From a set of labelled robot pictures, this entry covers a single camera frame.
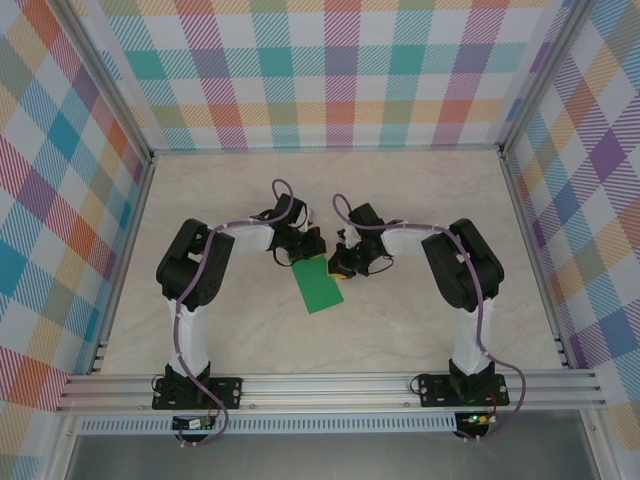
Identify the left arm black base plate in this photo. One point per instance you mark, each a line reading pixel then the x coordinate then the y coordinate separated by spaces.
pixel 230 392

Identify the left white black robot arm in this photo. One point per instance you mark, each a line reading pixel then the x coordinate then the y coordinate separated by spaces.
pixel 190 340

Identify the aluminium side frame rail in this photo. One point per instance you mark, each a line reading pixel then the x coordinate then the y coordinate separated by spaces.
pixel 125 260
pixel 534 260

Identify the grey metal panel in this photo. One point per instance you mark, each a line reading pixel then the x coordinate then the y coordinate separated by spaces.
pixel 325 460

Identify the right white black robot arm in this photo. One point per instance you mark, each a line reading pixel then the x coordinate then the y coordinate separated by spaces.
pixel 470 345

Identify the right small circuit board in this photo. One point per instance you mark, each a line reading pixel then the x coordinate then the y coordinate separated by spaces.
pixel 477 419

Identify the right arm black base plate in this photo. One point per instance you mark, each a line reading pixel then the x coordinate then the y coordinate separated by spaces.
pixel 432 397

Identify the aluminium frame post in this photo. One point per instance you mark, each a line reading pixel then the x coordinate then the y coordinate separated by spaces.
pixel 537 75
pixel 111 75

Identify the small circuit board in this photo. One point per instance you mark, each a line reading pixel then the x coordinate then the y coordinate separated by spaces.
pixel 192 424
pixel 477 419

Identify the wide aluminium mounting rail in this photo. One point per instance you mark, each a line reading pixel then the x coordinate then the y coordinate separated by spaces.
pixel 325 390

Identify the aluminium frame leg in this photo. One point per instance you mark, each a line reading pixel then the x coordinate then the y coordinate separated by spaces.
pixel 60 467
pixel 600 460

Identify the green paper sheet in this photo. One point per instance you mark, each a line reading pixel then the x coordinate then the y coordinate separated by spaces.
pixel 320 292

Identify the left small circuit board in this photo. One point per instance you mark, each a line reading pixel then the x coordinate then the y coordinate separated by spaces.
pixel 192 424

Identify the long aluminium frame rail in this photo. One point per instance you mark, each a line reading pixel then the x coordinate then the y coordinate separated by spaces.
pixel 325 151

